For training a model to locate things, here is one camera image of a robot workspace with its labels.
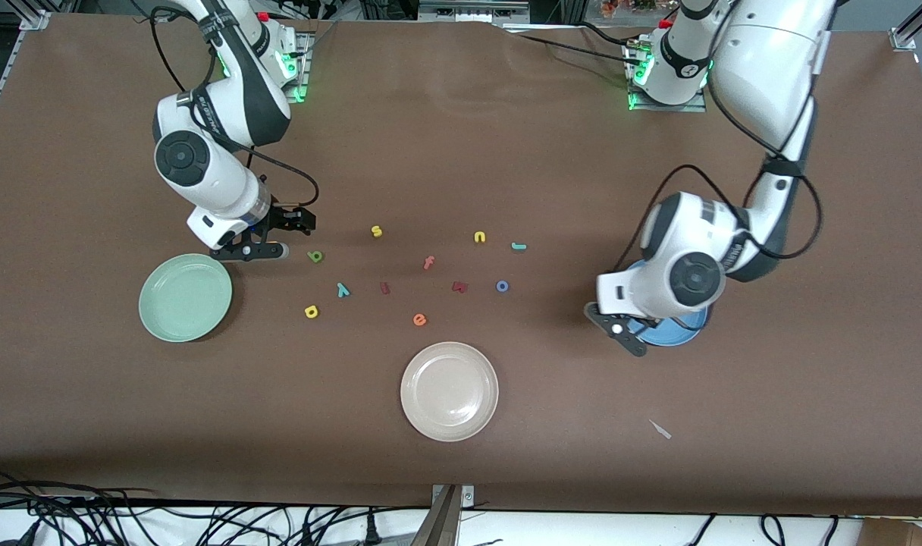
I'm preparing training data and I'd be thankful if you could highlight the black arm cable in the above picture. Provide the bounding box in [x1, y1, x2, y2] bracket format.
[149, 6, 319, 212]
[619, 76, 824, 275]

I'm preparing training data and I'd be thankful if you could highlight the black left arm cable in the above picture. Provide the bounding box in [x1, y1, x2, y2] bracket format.
[619, 76, 824, 275]

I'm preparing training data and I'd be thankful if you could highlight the beige plate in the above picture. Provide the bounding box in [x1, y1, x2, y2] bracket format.
[400, 341, 500, 443]

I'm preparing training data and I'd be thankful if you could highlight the cardboard box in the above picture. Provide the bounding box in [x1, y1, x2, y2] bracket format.
[858, 517, 922, 546]

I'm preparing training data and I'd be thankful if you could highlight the aluminium frame profile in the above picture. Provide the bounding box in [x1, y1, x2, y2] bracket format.
[418, 0, 532, 24]

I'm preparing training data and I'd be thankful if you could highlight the green plate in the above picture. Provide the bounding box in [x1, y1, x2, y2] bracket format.
[138, 253, 234, 344]

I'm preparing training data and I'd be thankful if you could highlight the blue plate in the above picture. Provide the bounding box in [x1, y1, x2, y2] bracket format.
[626, 259, 710, 348]

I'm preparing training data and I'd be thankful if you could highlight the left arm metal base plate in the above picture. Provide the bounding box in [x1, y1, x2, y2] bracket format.
[628, 45, 709, 114]

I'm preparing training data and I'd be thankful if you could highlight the grey angled bar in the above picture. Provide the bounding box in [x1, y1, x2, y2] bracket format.
[411, 485, 462, 546]

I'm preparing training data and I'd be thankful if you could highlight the black floor cable tangle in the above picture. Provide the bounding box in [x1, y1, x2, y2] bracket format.
[0, 466, 166, 546]

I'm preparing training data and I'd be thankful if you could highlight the black base cable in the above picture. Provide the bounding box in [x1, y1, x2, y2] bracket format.
[499, 21, 645, 67]

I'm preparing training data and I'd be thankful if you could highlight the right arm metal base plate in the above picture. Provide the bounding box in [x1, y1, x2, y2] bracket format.
[275, 30, 310, 104]

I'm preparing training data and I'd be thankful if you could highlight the brown table cover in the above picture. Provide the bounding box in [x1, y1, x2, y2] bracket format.
[0, 14, 922, 518]

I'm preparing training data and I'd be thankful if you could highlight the orange decoration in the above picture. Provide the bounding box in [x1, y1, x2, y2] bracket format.
[599, 0, 679, 18]

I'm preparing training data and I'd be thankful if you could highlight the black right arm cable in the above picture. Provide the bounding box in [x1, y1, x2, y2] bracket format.
[149, 6, 319, 212]

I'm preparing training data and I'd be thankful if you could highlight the metal table edge bracket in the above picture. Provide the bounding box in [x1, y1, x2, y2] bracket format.
[431, 484, 475, 510]

